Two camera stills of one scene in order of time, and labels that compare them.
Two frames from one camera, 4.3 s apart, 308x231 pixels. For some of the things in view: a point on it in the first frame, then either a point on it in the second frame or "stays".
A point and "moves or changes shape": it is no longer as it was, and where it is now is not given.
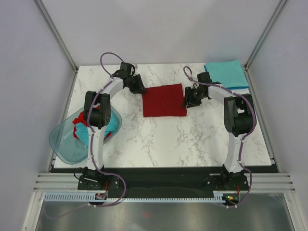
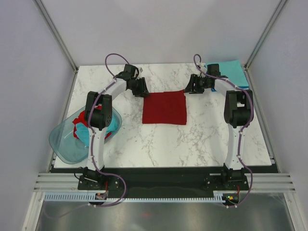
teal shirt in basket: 82,131 stays
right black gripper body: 196,96 to 203,84
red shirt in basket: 81,119 stays
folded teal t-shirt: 230,73 stays
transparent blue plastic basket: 63,141 stays
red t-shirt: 166,100 moves or changes shape
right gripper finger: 188,90 to 193,86
